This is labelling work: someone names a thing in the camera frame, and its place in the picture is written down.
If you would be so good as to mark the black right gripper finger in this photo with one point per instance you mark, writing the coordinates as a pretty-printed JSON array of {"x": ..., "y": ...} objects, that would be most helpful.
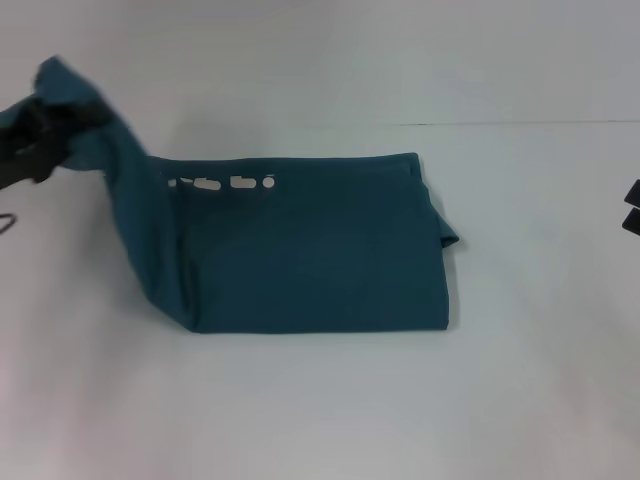
[
  {"x": 634, "y": 192},
  {"x": 632, "y": 220}
]

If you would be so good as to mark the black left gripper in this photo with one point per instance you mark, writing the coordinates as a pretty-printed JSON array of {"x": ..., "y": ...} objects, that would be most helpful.
[{"x": 30, "y": 150}]

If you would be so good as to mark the teal blue t-shirt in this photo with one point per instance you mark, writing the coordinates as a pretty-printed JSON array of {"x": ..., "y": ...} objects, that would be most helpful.
[{"x": 310, "y": 250}]

